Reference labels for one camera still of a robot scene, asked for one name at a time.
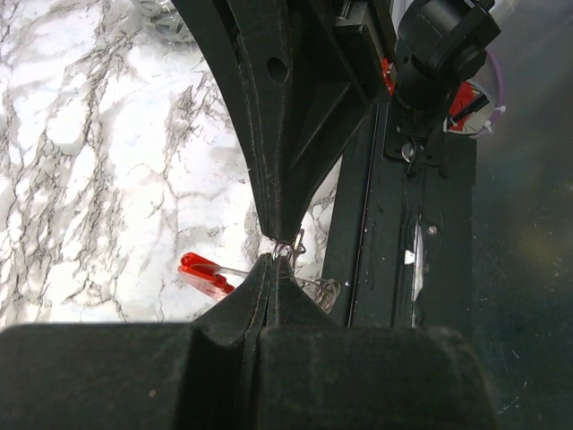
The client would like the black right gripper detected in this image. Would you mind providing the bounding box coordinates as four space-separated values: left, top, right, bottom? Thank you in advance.
333 0 502 111

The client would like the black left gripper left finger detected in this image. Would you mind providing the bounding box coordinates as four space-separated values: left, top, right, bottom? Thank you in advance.
1 254 272 429

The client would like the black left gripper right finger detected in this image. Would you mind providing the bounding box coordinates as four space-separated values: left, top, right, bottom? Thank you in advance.
257 258 497 429

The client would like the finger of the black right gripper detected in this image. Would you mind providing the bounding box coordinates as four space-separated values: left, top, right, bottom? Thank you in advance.
268 1 381 240
174 0 278 237

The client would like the red handled metal key holder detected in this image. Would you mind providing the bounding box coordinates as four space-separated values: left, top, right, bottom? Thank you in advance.
177 253 341 314

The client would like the key with black tag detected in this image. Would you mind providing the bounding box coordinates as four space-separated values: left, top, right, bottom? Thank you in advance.
272 228 306 266

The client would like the silver foil packet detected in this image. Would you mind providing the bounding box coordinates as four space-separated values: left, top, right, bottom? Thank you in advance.
132 0 195 44

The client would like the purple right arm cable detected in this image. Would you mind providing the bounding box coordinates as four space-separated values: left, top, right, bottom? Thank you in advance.
469 44 507 140

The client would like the black metal base rail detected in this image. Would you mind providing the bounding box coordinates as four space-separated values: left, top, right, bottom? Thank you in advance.
322 105 476 334

